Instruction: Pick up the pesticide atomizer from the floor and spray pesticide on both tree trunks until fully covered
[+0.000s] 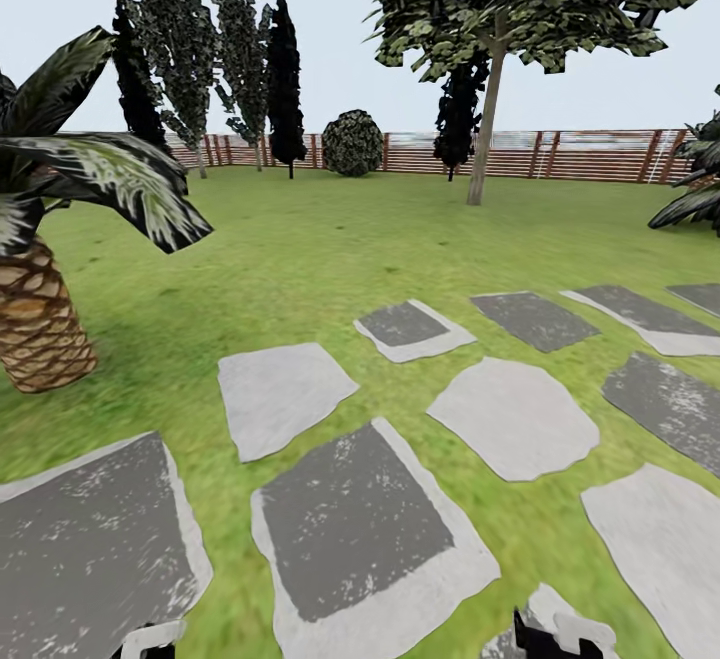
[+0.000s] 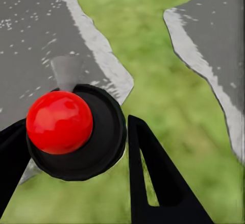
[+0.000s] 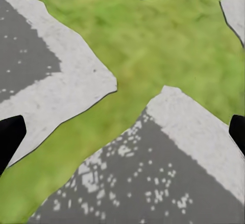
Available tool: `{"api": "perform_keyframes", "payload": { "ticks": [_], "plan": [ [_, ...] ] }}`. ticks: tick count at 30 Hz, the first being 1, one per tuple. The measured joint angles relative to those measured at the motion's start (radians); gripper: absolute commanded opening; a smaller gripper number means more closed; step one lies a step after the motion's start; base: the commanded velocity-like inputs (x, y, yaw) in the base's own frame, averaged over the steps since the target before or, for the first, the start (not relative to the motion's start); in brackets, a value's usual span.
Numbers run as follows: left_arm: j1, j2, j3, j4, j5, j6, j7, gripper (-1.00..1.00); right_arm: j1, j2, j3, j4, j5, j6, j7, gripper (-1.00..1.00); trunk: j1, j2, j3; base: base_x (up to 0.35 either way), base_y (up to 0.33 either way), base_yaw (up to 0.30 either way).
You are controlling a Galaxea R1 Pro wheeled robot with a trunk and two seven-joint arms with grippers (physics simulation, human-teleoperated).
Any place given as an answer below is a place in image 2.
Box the pesticide atomizer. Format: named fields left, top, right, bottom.
left=26, top=55, right=128, bottom=181

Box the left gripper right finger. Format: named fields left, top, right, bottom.
left=128, top=115, right=214, bottom=224

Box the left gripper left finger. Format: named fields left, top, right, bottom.
left=0, top=118, right=32, bottom=218

